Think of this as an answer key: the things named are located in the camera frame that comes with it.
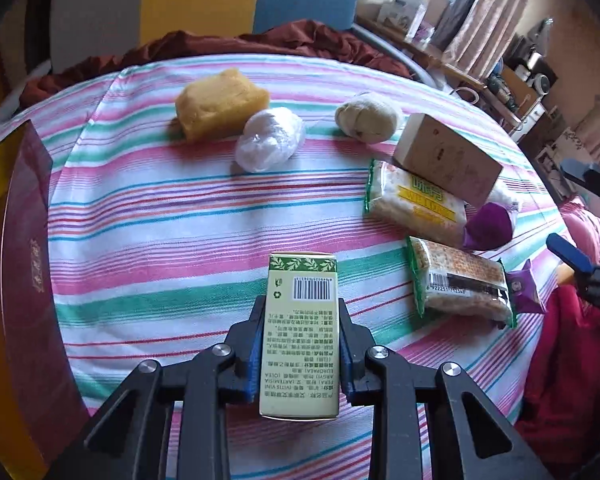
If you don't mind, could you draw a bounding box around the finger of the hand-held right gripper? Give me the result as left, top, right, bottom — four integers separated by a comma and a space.
546, 232, 600, 313
561, 158, 600, 207

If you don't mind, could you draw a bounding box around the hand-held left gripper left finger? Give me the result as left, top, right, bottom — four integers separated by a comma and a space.
82, 295, 268, 480

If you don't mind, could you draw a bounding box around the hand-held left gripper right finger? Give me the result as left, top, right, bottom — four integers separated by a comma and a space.
338, 297, 551, 480

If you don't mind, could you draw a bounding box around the cream carton with green top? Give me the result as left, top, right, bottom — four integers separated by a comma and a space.
258, 253, 341, 421

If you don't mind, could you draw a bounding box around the purple ball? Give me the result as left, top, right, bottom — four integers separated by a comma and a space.
462, 201, 516, 252

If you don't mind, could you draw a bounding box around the rice cracker packet clear wrapper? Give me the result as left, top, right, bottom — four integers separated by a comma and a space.
405, 235, 518, 330

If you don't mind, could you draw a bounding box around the white plastic-wrapped ball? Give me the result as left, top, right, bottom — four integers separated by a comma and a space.
235, 107, 307, 173

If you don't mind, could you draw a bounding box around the maroon gift box gold interior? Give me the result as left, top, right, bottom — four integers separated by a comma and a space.
0, 120, 93, 480

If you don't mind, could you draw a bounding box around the purple snack packet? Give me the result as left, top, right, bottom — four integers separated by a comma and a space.
506, 259, 548, 315

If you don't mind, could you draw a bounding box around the red garment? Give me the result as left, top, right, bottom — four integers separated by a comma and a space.
514, 199, 600, 458

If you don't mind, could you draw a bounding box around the beige cardboard box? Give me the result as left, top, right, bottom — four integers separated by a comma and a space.
392, 112, 504, 207

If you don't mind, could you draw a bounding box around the rice cracker packet yellow label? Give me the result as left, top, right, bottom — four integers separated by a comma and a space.
364, 159, 470, 248

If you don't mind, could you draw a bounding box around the pink patterned curtain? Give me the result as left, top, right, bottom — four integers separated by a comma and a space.
442, 0, 548, 83

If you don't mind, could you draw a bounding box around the wooden desk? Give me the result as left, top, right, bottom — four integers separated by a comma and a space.
354, 14, 487, 92

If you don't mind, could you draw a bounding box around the beige plush toy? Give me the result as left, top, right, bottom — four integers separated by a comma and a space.
334, 91, 401, 144

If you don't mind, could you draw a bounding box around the white box on desk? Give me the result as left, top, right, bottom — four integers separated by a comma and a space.
378, 0, 427, 33

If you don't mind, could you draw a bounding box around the maroon blanket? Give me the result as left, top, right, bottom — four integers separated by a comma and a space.
19, 19, 417, 111

